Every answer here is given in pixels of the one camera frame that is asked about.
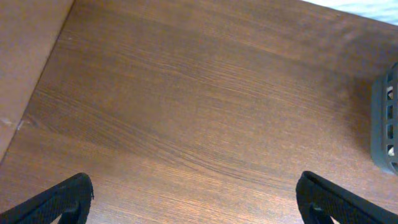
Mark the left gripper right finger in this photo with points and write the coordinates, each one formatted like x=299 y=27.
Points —
x=322 y=201

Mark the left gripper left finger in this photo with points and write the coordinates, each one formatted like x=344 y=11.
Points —
x=68 y=202

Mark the grey plastic basket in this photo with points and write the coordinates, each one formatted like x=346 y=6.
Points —
x=384 y=121

